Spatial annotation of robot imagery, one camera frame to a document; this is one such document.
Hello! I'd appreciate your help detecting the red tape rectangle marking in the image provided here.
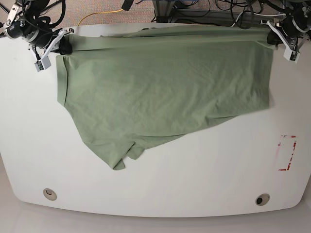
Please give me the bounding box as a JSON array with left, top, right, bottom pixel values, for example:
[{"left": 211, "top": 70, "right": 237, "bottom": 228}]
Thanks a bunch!
[{"left": 276, "top": 135, "right": 297, "bottom": 171}]

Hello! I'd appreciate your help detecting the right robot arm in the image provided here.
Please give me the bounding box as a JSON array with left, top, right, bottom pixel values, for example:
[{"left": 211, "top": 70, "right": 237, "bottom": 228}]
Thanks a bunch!
[{"left": 0, "top": 0, "right": 74, "bottom": 71}]

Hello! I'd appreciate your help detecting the green T-shirt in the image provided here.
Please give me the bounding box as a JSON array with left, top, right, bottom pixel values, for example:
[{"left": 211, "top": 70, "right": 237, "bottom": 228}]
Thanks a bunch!
[{"left": 56, "top": 25, "right": 274, "bottom": 170}]

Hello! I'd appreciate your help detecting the left table cable grommet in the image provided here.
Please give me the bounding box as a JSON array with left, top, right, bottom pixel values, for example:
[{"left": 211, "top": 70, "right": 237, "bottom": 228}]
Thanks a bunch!
[{"left": 43, "top": 188, "right": 57, "bottom": 201}]

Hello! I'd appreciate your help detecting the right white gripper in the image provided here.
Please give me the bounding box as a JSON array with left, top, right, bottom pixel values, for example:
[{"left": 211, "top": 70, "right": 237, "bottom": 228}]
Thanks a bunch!
[{"left": 28, "top": 28, "right": 74, "bottom": 72}]

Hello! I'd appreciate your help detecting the yellow cable on floor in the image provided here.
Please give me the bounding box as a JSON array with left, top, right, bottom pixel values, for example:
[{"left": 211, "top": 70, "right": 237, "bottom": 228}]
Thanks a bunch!
[{"left": 77, "top": 8, "right": 123, "bottom": 27}]

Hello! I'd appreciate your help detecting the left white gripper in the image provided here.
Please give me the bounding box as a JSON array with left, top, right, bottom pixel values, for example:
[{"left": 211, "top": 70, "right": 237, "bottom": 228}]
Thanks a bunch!
[{"left": 261, "top": 19, "right": 311, "bottom": 62}]

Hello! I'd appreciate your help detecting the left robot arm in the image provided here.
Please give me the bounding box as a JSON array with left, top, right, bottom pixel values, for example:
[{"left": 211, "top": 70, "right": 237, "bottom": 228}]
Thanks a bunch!
[{"left": 261, "top": 0, "right": 311, "bottom": 62}]

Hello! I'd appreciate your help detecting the right table cable grommet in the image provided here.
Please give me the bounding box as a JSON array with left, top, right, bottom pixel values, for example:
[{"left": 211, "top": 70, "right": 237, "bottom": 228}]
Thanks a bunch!
[{"left": 255, "top": 193, "right": 270, "bottom": 206}]

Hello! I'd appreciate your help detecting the table cable grommet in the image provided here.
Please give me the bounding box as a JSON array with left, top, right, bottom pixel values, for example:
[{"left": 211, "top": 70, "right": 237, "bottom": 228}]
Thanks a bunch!
[
  {"left": 43, "top": 188, "right": 57, "bottom": 201},
  {"left": 255, "top": 193, "right": 270, "bottom": 206}
]

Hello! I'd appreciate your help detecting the aluminium frame with cables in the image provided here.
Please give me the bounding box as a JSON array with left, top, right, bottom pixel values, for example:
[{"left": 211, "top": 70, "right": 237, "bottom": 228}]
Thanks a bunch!
[{"left": 152, "top": 0, "right": 268, "bottom": 27}]

